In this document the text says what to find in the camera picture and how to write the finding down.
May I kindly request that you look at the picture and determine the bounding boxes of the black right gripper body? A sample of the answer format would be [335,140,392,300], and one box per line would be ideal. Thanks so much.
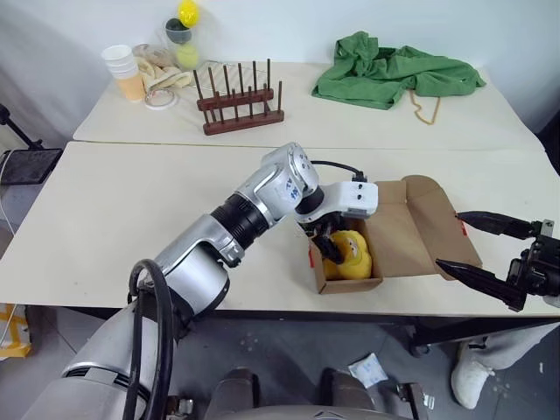
[507,220,560,298]

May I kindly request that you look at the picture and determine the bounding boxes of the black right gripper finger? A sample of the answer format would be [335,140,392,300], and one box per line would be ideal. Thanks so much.
[455,210,538,241]
[435,258,529,313]

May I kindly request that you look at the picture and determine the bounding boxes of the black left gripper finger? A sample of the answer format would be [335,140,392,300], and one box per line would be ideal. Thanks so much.
[317,235,347,267]

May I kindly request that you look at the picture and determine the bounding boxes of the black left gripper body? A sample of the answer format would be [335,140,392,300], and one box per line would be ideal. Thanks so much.
[300,211,347,241]

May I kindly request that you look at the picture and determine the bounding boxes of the yellow rubber duck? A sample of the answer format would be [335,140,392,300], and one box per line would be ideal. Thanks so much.
[320,228,375,282]

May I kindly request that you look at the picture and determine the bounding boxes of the brown cardboard box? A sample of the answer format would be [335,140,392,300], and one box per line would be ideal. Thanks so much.
[305,174,484,296]

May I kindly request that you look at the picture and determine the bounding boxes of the red tape piece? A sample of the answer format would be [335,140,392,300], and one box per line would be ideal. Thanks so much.
[454,212,471,240]

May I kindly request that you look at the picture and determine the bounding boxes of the white tape roll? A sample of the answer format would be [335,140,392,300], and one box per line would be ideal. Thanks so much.
[143,88,181,111]

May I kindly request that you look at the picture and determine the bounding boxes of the white box with yellow tape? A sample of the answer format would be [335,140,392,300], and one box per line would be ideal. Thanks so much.
[0,301,34,361]

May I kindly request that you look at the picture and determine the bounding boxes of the grey trouser leg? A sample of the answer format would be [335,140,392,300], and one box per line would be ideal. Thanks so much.
[466,322,560,374]

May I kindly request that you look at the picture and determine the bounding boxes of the white shoe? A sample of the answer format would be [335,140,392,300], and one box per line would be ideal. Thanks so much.
[450,342,496,410]

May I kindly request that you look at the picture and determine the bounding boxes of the white paper packet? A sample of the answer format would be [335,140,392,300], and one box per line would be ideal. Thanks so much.
[346,351,389,389]

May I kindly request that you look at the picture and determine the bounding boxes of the dark wooden peg rack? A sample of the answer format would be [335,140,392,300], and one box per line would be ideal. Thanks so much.
[192,58,287,137]

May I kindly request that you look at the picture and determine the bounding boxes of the dark rounded shape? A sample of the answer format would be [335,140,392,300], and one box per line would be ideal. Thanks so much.
[204,367,260,420]
[320,367,374,413]

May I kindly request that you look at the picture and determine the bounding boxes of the crumpled green cloth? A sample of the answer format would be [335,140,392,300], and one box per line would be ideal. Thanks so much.
[311,31,487,112]

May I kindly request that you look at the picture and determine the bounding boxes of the yellow-green tennis ball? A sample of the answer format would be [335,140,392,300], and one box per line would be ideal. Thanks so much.
[174,42,200,71]

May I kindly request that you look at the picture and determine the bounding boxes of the beige crumpled cloth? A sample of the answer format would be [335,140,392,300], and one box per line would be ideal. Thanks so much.
[132,43,194,93]

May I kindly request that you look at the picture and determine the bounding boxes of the clear plastic tube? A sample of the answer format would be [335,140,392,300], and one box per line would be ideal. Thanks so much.
[163,1,207,74]

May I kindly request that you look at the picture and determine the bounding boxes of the stacked paper cups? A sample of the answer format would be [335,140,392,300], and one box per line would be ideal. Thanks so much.
[101,44,147,103]

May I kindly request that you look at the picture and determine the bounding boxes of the yellow ball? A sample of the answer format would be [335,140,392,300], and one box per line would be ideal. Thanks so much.
[176,0,200,29]

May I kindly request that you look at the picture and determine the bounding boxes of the black floor mat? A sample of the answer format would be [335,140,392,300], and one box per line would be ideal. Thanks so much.
[1,147,65,187]

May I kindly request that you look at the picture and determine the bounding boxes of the black stand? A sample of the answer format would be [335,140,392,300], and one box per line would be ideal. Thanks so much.
[0,103,46,151]

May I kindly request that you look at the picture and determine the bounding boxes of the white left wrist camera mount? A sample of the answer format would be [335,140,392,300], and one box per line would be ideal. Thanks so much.
[293,179,380,229]

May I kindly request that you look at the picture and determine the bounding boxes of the gold chain necklace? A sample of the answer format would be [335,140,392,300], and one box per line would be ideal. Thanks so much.
[408,88,440,128]

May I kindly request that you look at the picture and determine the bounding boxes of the thin metal wire rack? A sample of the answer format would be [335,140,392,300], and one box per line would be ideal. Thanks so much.
[191,58,273,95]

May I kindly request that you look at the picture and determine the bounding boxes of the thin white cable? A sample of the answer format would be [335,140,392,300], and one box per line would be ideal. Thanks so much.
[0,150,19,234]

